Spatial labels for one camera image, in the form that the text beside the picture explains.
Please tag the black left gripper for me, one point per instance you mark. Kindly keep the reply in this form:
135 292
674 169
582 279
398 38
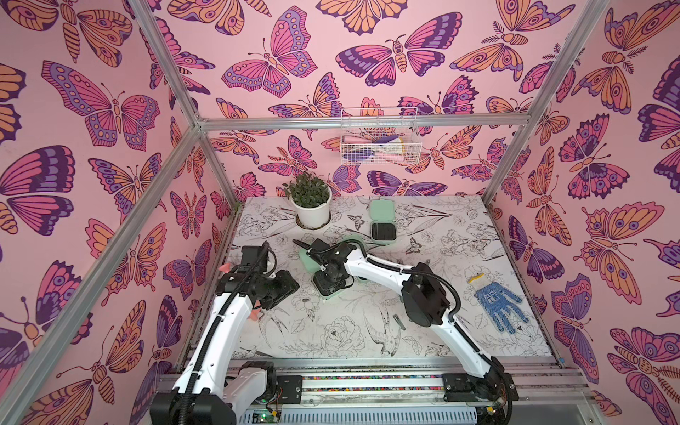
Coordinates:
286 287

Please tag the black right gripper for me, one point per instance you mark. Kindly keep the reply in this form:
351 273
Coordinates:
319 252

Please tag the green case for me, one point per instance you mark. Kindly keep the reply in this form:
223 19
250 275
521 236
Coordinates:
308 263
358 241
383 217

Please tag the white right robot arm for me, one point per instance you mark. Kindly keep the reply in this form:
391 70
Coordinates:
430 302

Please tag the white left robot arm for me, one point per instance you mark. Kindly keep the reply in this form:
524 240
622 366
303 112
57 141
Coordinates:
204 394

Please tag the green nail clipper small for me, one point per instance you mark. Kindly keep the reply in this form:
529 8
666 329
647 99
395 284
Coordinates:
399 322

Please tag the pink plastic toy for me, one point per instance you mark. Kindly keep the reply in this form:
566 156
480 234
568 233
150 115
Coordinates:
226 268

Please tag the potted green plant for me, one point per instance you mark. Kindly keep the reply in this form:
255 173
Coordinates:
311 197

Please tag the blue knit glove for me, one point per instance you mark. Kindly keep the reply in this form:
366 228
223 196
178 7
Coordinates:
498 302

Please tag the white wire wall basket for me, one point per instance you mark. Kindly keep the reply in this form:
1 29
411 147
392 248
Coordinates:
380 139

